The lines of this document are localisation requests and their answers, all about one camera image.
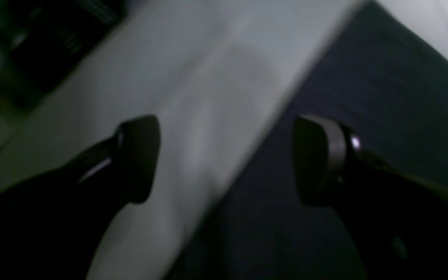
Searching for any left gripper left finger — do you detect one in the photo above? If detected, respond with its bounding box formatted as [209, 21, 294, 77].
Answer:
[0, 115, 161, 280]

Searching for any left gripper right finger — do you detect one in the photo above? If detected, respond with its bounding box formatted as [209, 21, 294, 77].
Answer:
[292, 115, 448, 280]

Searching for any light green table cloth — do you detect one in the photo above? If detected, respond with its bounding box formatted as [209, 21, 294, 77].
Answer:
[0, 0, 448, 280]

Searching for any black t-shirt with colourful print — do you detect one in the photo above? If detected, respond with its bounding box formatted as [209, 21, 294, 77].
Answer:
[165, 2, 448, 280]

